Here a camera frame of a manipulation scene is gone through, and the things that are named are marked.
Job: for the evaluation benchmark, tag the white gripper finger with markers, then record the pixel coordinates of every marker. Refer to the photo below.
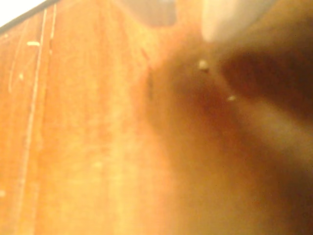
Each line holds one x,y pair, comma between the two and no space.
220,17
156,12

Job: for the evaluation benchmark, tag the small cookie crumb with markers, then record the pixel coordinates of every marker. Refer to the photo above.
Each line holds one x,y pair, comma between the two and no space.
231,98
203,65

